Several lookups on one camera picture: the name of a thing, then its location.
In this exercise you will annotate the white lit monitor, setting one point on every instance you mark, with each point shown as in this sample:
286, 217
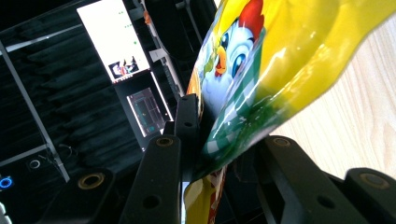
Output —
112, 37

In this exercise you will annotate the metal stand pole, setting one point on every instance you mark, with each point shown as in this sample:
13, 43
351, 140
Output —
162, 59

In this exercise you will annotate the grey metal frame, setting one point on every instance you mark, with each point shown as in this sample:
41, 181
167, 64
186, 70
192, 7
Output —
28, 99

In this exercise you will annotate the yellow spout pouch green cap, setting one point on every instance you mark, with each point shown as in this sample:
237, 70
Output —
289, 49

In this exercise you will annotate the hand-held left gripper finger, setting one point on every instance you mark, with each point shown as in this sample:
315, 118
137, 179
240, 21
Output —
187, 116

